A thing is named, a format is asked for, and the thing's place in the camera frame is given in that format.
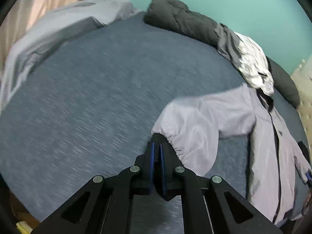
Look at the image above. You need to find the grey garment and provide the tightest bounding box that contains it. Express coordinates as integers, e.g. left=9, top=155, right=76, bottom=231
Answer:
left=215, top=24, right=245, bottom=67

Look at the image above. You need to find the pink curtain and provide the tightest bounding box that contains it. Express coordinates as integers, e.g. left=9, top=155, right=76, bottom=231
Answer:
left=0, top=0, right=82, bottom=64

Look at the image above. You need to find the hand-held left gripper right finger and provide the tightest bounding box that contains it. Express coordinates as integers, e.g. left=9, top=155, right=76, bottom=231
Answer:
left=158, top=143, right=283, bottom=234

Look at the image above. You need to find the light grey blanket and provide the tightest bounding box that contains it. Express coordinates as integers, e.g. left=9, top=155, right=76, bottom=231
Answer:
left=0, top=0, right=142, bottom=113

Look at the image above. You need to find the light purple jacket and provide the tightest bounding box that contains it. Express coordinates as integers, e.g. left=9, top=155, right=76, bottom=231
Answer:
left=151, top=83, right=312, bottom=228

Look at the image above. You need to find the dark grey duvet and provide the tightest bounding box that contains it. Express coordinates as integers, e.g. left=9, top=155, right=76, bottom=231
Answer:
left=143, top=0, right=301, bottom=109

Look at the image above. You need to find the bed with blue sheet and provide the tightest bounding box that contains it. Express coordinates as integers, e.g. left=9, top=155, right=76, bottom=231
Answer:
left=0, top=12, right=310, bottom=234

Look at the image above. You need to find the cream tufted headboard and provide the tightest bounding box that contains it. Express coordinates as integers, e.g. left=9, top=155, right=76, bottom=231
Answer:
left=290, top=56, right=312, bottom=137

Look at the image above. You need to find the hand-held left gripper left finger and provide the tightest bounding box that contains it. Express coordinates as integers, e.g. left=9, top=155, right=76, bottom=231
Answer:
left=32, top=141, right=156, bottom=234

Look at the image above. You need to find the white garment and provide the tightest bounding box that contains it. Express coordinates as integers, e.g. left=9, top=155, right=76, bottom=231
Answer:
left=233, top=31, right=275, bottom=97

